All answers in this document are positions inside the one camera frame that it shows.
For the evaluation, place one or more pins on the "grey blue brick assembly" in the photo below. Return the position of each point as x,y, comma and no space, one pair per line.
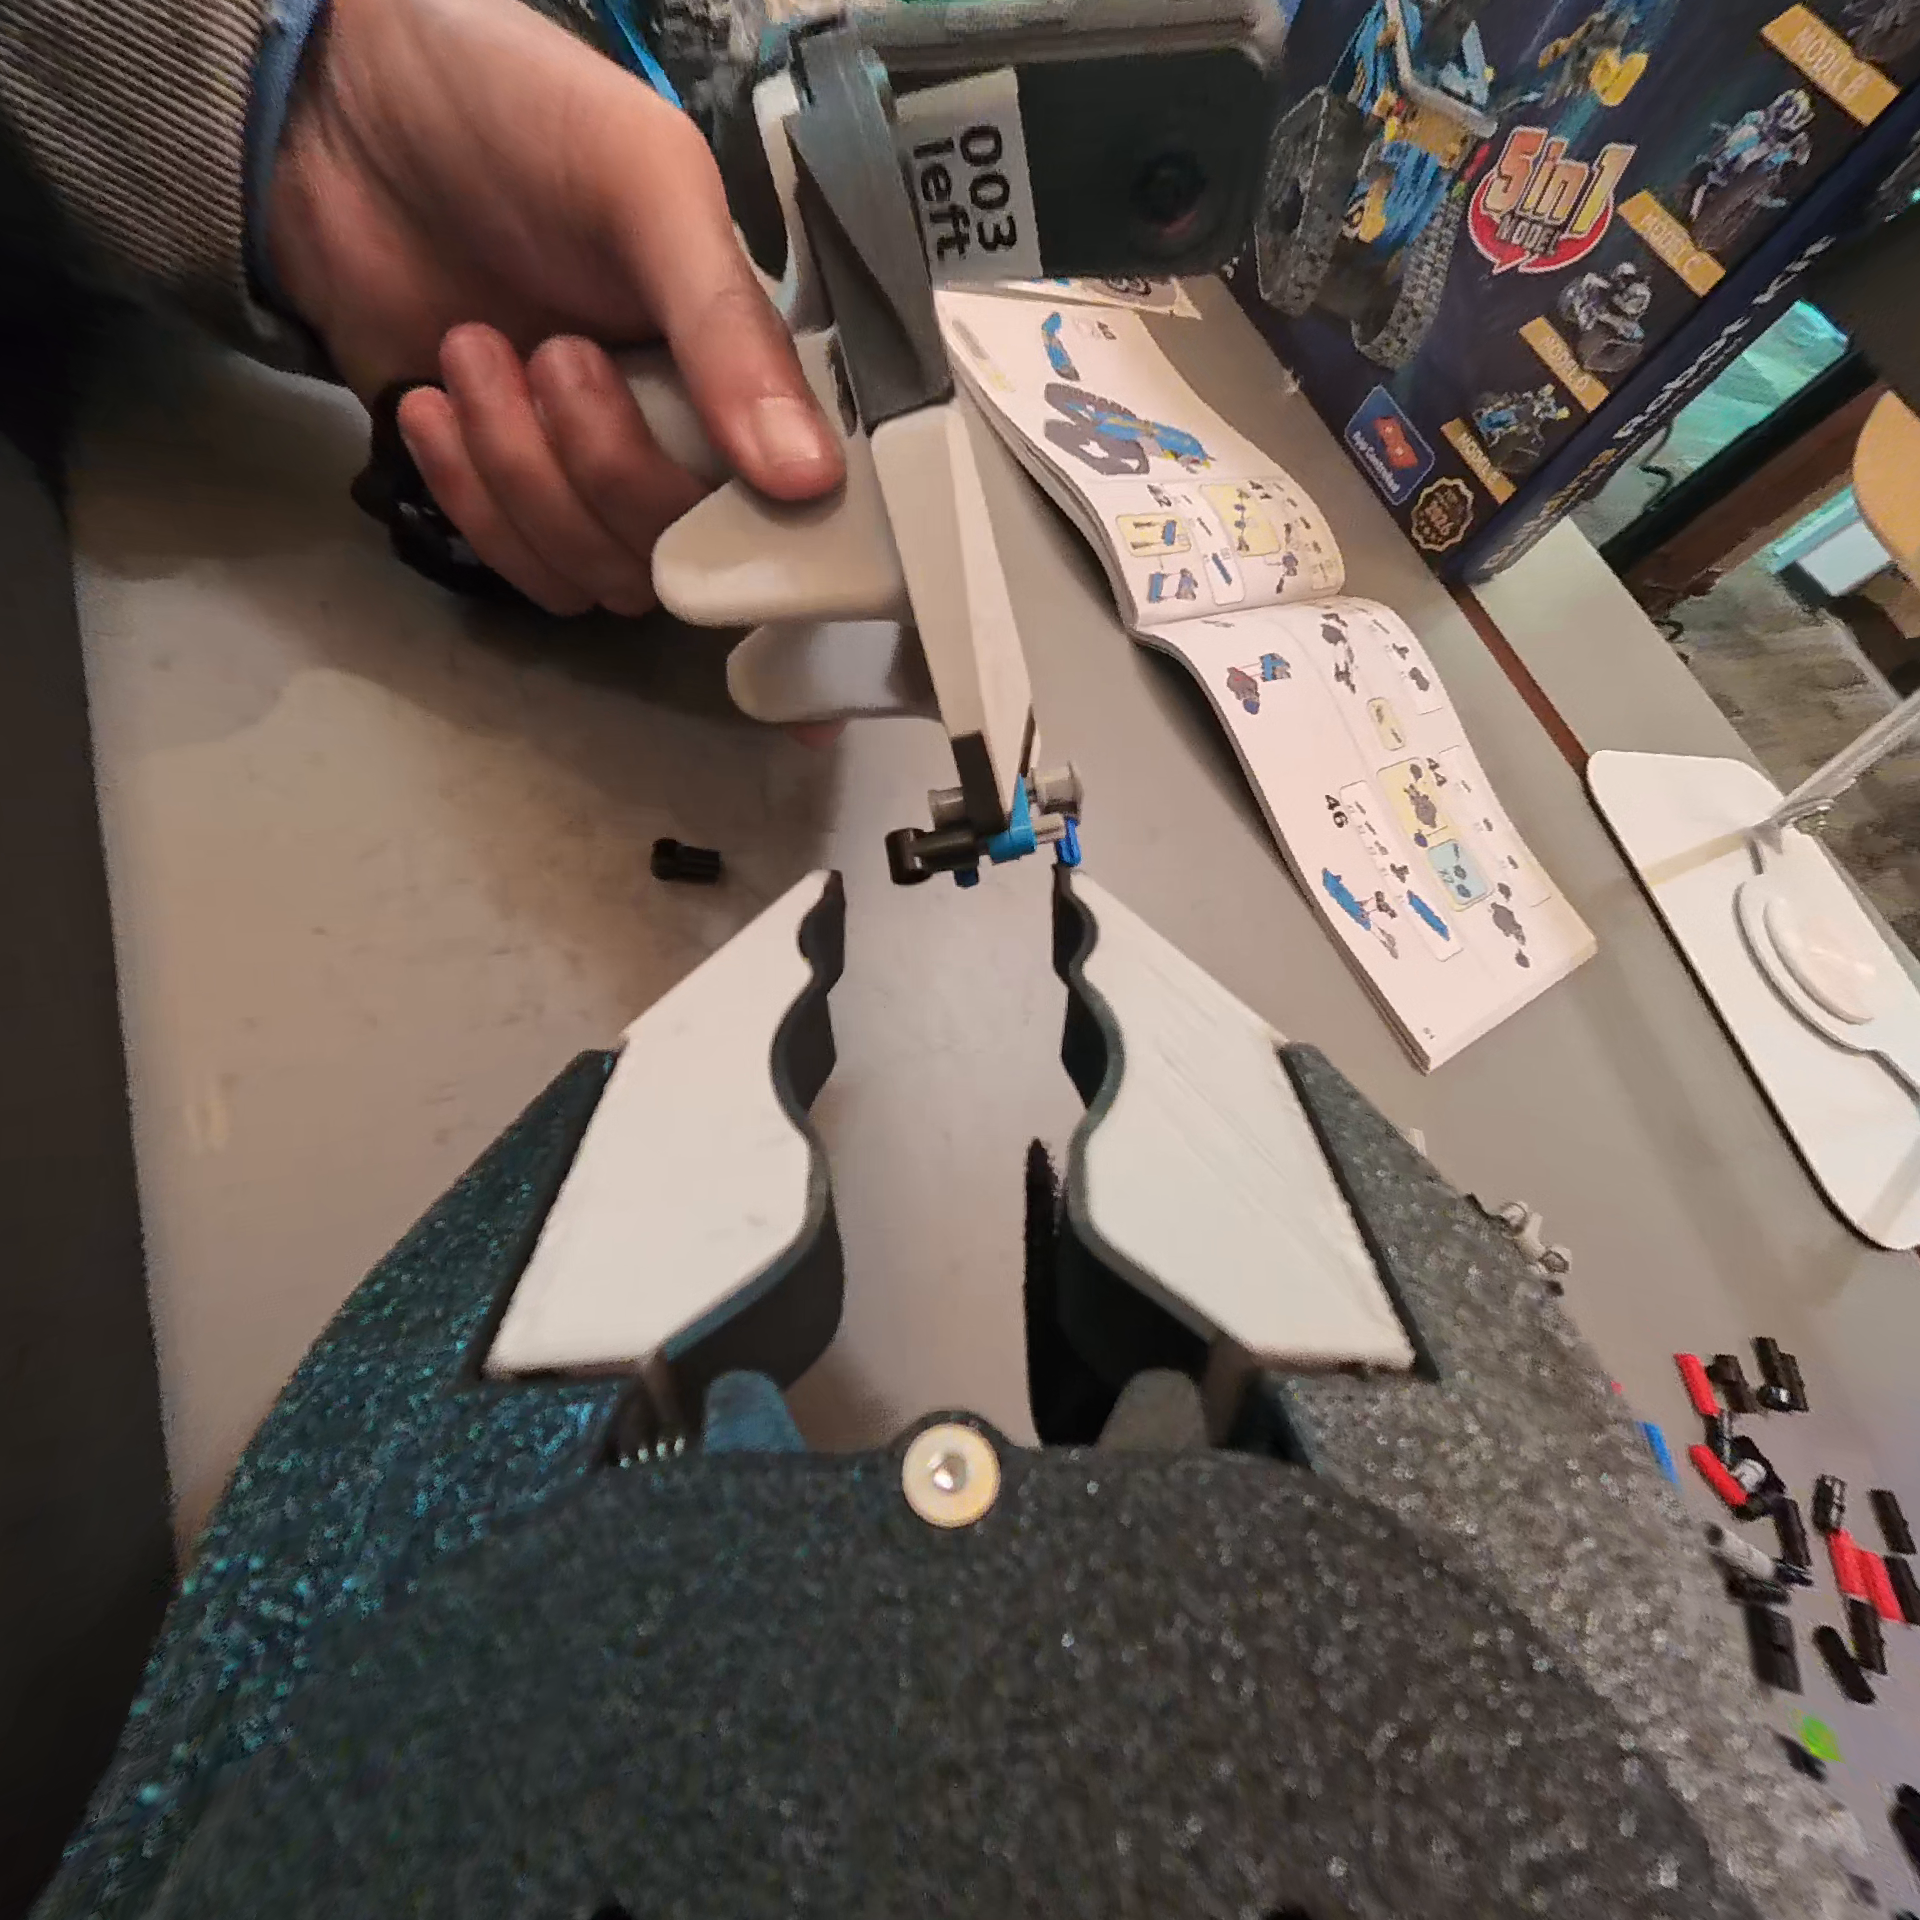
1019,833

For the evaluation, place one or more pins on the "toy kit box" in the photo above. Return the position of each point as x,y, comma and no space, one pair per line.
1576,225

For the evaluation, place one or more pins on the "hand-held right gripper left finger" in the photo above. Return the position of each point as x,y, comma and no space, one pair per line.
674,1184

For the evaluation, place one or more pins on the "person's left forearm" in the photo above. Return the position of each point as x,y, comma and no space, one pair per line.
119,136

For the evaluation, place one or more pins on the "person's left hand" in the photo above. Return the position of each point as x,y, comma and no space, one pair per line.
495,180

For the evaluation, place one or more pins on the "pile of building brick pieces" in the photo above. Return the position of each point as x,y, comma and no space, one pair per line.
1860,1574

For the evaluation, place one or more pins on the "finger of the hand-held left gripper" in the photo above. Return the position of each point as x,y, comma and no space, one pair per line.
1033,750
954,598

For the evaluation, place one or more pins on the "grey desk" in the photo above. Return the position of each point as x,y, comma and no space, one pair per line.
451,930

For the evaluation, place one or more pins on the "instruction booklet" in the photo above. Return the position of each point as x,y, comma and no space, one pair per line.
1348,780

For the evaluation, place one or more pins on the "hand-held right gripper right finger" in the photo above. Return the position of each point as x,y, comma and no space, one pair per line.
1231,1200

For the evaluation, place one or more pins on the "black pin connector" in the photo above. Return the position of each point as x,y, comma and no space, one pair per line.
684,861

